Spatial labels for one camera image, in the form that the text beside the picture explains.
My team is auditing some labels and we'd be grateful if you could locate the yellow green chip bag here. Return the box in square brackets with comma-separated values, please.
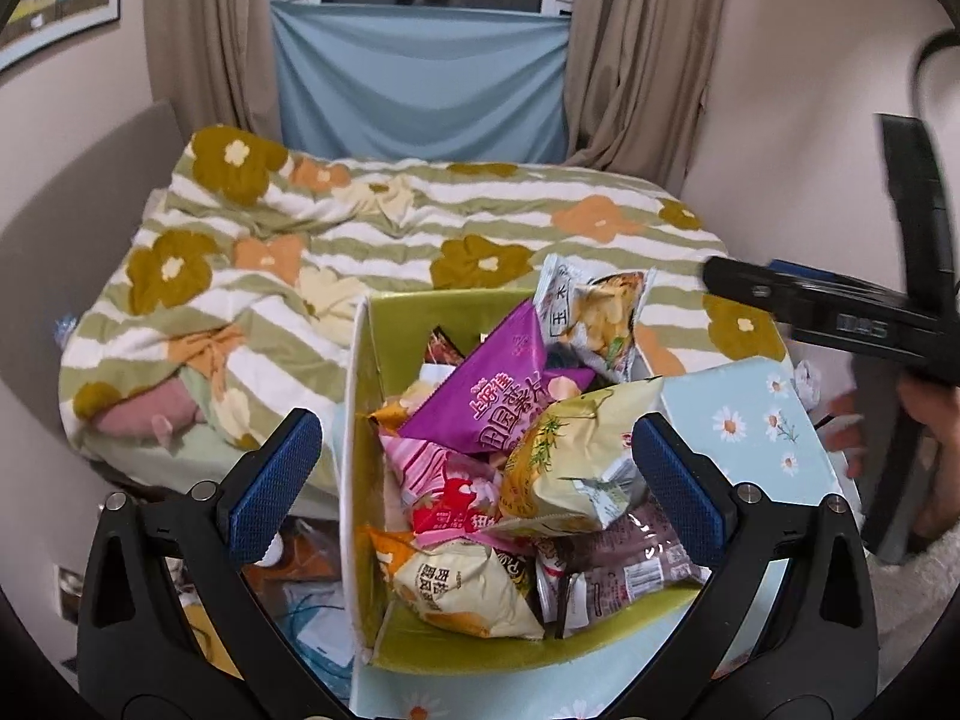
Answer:
[488, 379, 662, 539]

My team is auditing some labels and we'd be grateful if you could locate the clear potato chip bag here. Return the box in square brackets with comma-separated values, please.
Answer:
[534, 254, 651, 383]

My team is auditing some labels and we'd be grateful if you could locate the purple chip bag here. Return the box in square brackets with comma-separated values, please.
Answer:
[398, 299, 596, 455]

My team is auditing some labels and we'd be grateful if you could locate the person right hand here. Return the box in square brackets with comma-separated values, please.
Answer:
[823, 376, 958, 541]

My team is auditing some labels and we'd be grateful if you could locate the light blue daisy tablecloth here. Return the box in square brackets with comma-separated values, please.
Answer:
[348, 354, 864, 720]

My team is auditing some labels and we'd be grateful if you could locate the pink pillow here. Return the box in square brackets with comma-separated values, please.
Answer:
[93, 377, 205, 447]

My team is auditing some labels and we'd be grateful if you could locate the cream cake snack bag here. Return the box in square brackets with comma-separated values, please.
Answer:
[368, 530, 545, 640]

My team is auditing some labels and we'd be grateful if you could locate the pink red snack bag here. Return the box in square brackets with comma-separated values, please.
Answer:
[379, 433, 501, 548]

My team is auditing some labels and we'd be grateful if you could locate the green cardboard snack box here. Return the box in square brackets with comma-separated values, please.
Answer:
[340, 289, 698, 676]

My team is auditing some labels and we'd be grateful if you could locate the floral striped green blanket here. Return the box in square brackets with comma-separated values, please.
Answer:
[59, 125, 786, 488]

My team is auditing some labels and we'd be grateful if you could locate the beige right curtain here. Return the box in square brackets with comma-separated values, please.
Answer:
[565, 0, 724, 193]

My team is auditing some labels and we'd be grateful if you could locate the beige curtain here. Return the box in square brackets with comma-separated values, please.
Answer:
[565, 0, 724, 193]
[143, 0, 281, 142]

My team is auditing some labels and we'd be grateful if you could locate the grey padded headboard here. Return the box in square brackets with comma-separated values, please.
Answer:
[2, 101, 184, 436]

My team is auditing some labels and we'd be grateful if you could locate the light blue window cloth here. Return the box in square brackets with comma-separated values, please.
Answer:
[272, 2, 569, 164]

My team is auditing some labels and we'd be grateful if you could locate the beige left curtain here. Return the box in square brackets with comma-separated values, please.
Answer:
[143, 0, 281, 142]

